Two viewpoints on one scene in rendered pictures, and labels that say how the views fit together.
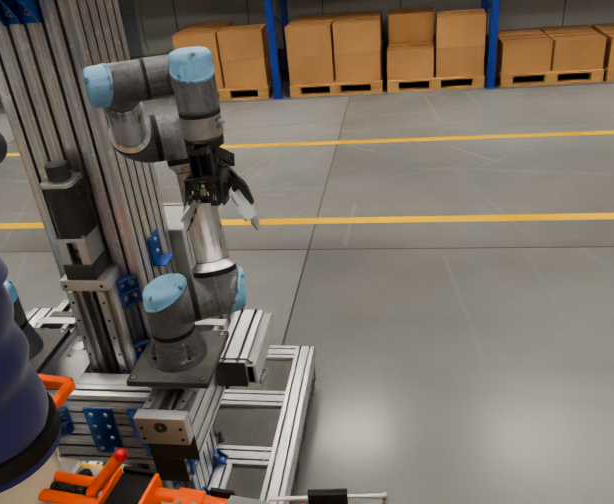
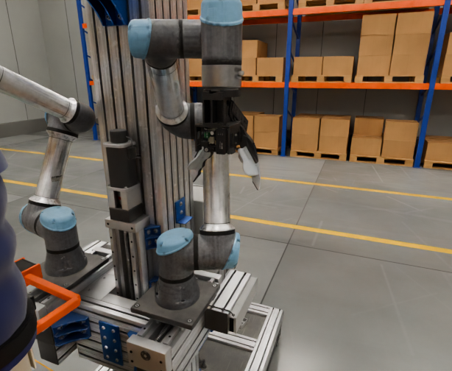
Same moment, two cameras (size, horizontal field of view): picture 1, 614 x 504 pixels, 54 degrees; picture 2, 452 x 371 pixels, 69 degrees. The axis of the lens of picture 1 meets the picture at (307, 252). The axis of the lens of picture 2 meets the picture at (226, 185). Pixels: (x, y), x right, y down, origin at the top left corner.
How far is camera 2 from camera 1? 52 cm
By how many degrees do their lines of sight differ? 15
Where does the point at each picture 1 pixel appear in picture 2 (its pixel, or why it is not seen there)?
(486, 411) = not seen: outside the picture
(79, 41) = not seen: hidden behind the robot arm
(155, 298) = (165, 244)
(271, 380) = (248, 328)
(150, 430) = (137, 355)
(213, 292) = (212, 249)
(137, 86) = (171, 38)
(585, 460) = not seen: outside the picture
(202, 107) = (224, 52)
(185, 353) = (180, 295)
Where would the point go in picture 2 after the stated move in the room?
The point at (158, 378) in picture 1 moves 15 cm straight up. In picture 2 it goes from (154, 311) to (152, 270)
